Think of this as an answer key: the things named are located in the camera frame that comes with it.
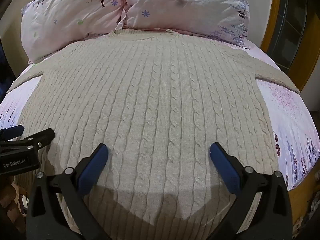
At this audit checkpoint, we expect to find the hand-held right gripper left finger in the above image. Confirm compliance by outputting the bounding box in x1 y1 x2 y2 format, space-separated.
26 143 112 240

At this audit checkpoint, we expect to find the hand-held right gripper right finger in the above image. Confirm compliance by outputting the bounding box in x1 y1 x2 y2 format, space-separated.
209 142 293 240

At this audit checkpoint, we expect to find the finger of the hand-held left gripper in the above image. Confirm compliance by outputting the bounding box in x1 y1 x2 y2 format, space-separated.
0 128 55 153
0 125 25 140

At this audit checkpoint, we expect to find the beige cable-knit sweater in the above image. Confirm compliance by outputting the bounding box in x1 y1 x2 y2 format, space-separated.
7 29 300 240

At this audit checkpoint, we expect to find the pink tree-print pillow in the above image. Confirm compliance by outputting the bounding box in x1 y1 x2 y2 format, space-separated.
20 0 128 63

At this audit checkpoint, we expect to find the wooden framed door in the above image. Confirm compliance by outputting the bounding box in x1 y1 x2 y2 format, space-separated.
260 0 320 92

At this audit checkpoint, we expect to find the pink lavender-print pillow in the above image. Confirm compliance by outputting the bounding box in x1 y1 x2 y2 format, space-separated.
121 0 250 46

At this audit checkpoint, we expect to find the yellow wooden bed frame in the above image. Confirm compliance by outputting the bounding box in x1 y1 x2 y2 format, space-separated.
287 172 320 233

